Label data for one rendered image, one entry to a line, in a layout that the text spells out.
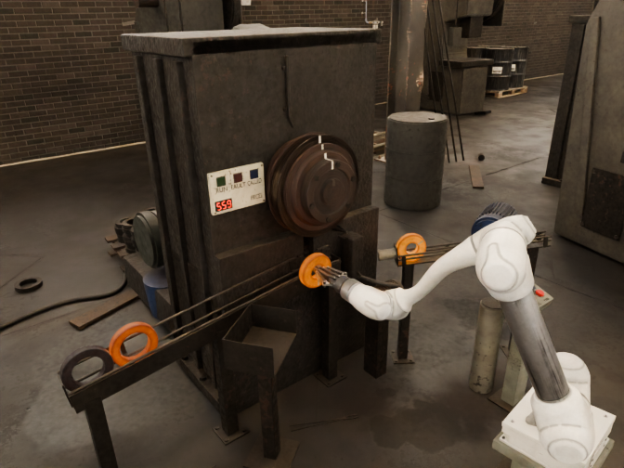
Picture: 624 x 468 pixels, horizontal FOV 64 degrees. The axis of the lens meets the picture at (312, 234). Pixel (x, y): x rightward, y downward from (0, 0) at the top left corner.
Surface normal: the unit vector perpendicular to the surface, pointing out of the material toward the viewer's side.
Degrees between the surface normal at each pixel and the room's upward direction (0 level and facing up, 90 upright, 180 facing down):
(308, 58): 90
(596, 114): 90
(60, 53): 90
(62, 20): 90
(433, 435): 0
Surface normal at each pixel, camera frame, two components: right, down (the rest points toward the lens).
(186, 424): -0.02, -0.91
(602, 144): -0.91, 0.18
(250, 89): 0.62, 0.31
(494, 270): -0.41, 0.32
